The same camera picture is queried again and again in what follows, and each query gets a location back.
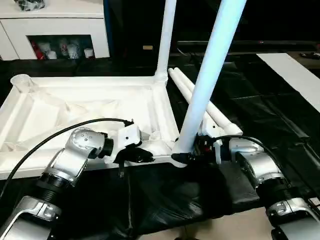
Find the white plastic table leg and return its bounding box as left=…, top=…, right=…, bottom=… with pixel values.
left=154, top=0, right=177, bottom=87
left=167, top=67, right=226, bottom=131
left=171, top=0, right=248, bottom=167
left=173, top=67, right=243, bottom=137

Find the black work mat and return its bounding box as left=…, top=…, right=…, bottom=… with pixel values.
left=0, top=53, right=320, bottom=236

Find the white flat board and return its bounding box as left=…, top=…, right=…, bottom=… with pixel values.
left=256, top=51, right=320, bottom=113

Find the blue vertical panel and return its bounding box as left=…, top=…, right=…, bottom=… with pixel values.
left=103, top=0, right=113, bottom=59

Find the small red bottle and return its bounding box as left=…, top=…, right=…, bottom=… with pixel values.
left=29, top=41, right=40, bottom=60

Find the white glass-door cabinet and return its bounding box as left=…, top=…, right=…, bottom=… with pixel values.
left=0, top=0, right=111, bottom=61

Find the grey glossy object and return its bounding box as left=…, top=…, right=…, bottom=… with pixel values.
left=13, top=0, right=47, bottom=12

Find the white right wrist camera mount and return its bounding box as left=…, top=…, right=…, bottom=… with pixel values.
left=198, top=119, right=224, bottom=165

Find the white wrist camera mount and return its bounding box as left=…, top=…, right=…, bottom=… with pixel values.
left=106, top=123, right=143, bottom=165
left=198, top=119, right=224, bottom=165

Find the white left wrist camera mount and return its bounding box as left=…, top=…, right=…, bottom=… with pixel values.
left=106, top=123, right=143, bottom=165

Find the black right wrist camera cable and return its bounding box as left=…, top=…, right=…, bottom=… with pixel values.
left=212, top=134, right=293, bottom=186

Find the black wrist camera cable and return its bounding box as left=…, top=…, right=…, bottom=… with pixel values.
left=212, top=134, right=293, bottom=186
left=0, top=117, right=135, bottom=198

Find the black left wrist camera cable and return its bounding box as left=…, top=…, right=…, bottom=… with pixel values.
left=0, top=117, right=135, bottom=198

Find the black metal rail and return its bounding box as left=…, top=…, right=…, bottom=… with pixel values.
left=176, top=39, right=318, bottom=55

